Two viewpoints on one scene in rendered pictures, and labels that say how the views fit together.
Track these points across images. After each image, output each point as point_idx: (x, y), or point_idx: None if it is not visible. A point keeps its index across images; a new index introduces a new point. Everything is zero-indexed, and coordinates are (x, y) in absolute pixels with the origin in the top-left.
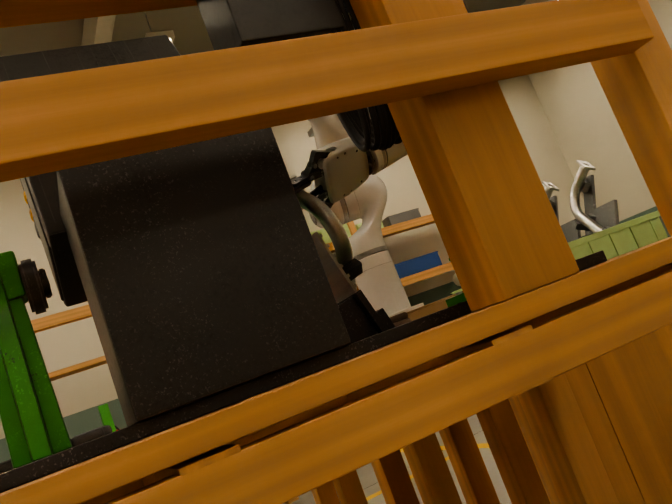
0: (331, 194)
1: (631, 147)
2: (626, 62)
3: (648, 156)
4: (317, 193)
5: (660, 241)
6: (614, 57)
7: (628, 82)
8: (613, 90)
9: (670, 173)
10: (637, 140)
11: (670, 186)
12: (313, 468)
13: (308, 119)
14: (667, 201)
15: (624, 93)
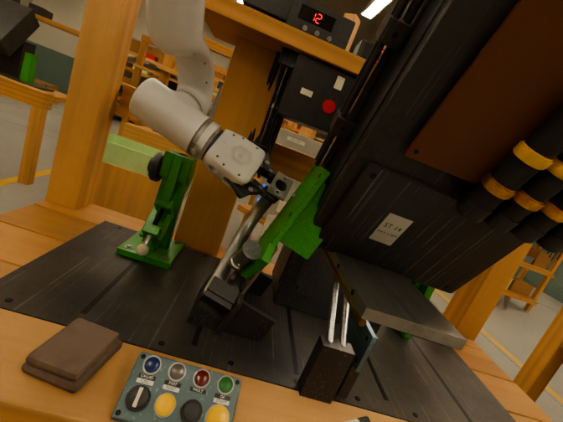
0: (243, 185)
1: (89, 156)
2: (111, 113)
3: (91, 164)
4: (252, 183)
5: (126, 216)
6: (109, 105)
7: (105, 123)
8: (100, 121)
9: (93, 177)
10: (93, 154)
11: (90, 183)
12: None
13: (301, 182)
14: (85, 191)
15: (102, 126)
